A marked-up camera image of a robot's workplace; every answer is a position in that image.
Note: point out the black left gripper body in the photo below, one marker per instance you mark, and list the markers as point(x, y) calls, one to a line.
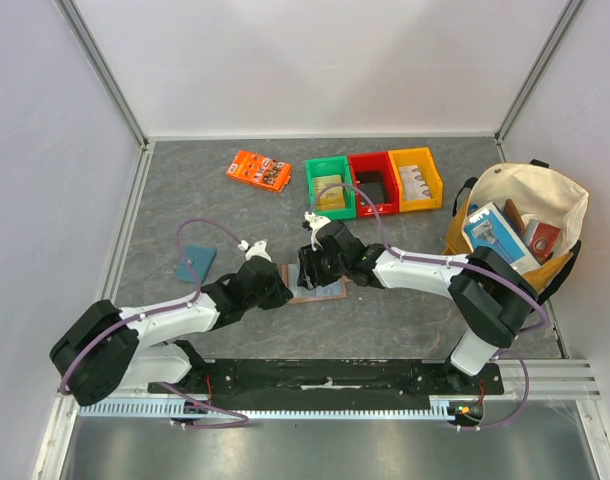
point(271, 297)

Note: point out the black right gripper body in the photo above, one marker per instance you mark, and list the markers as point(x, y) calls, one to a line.
point(316, 263)

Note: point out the gold cards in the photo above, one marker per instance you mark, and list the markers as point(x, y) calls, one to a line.
point(328, 195)

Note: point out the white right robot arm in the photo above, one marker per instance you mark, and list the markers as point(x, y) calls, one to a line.
point(492, 297)

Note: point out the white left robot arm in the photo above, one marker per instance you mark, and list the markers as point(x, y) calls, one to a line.
point(110, 348)

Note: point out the teal card wallet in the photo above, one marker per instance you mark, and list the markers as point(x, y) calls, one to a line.
point(197, 259)

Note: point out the black card in red bin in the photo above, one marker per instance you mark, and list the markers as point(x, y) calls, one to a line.
point(371, 184)

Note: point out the white cards in yellow bin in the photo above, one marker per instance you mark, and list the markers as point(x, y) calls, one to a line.
point(413, 183)

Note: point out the green plastic bin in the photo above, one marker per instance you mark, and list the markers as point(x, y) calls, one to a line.
point(330, 166)

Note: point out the red plastic bin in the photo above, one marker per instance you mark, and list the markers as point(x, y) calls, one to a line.
point(376, 161)

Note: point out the orange snack box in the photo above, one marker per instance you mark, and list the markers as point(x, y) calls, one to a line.
point(259, 171)

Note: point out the yellow plastic bin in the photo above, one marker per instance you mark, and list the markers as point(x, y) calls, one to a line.
point(422, 157)

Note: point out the blue razor box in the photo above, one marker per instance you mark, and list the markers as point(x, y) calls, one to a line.
point(488, 227)

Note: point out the brown wallet in bag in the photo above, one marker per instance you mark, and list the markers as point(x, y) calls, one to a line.
point(513, 216)

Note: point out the red box in bag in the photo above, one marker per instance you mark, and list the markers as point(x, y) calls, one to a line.
point(540, 239)

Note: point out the cream and mustard tote bag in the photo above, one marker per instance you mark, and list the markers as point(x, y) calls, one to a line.
point(539, 193)

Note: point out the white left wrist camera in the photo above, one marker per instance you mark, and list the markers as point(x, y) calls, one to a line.
point(257, 249)

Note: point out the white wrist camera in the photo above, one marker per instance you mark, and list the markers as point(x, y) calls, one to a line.
point(257, 249)
point(315, 223)

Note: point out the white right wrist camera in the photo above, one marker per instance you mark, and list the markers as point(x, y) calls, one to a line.
point(315, 223)

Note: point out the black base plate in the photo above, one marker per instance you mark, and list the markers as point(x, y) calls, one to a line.
point(334, 384)

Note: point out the aluminium corner post left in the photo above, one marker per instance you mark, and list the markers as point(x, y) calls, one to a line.
point(93, 53)

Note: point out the aluminium corner post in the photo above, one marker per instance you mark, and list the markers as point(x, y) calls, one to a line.
point(93, 53)
point(552, 43)

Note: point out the aluminium corner post right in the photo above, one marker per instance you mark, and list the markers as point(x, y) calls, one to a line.
point(552, 43)

